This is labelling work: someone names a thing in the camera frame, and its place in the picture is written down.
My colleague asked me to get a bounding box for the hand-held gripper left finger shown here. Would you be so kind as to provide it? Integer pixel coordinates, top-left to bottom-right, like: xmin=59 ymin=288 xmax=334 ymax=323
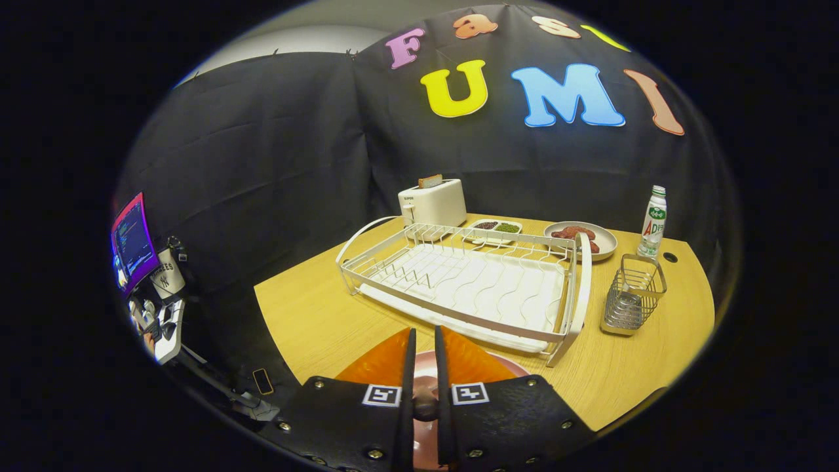
xmin=259 ymin=328 xmax=418 ymax=472

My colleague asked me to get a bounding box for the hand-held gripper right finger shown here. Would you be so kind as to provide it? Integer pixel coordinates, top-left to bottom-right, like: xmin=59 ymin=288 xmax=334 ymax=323
xmin=434 ymin=325 xmax=597 ymax=472

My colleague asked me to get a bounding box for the dark-handled spoon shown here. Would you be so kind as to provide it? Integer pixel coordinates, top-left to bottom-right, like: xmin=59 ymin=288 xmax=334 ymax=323
xmin=413 ymin=383 xmax=439 ymax=422

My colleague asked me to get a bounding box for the pink plate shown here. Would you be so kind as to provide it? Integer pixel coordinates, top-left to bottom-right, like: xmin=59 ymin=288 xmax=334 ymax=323
xmin=413 ymin=349 xmax=532 ymax=472

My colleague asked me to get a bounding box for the white wire dish rack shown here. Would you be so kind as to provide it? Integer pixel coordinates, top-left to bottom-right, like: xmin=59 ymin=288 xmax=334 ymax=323
xmin=336 ymin=215 xmax=593 ymax=368

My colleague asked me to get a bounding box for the metal wire basket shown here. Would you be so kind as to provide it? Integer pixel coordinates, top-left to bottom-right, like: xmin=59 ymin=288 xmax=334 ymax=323
xmin=600 ymin=254 xmax=668 ymax=338

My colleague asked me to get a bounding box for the white divided dish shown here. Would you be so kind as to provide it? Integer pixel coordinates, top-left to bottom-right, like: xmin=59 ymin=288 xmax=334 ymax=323
xmin=467 ymin=218 xmax=523 ymax=246

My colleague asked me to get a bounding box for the beige round plate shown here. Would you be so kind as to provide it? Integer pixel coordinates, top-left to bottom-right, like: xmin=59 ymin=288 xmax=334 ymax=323
xmin=543 ymin=221 xmax=618 ymax=262

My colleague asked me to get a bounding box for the white toaster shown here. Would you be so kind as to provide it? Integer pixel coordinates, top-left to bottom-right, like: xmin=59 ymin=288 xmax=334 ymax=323
xmin=398 ymin=178 xmax=467 ymax=229

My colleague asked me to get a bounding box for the white gadget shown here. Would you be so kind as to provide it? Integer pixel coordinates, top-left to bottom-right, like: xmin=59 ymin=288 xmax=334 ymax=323
xmin=128 ymin=296 xmax=187 ymax=365

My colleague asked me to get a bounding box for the white mug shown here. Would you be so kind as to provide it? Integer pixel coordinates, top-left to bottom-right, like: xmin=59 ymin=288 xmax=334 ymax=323
xmin=149 ymin=248 xmax=187 ymax=300

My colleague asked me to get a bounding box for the white drink bottle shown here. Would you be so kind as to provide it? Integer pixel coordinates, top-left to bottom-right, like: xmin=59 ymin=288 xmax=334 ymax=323
xmin=637 ymin=186 xmax=668 ymax=260

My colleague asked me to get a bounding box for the black backdrop cloth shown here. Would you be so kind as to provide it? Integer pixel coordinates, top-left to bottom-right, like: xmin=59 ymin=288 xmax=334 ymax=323
xmin=115 ymin=3 xmax=741 ymax=394

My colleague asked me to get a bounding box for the computer monitor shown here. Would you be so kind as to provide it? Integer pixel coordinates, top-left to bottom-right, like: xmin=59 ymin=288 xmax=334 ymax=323
xmin=110 ymin=192 xmax=161 ymax=297

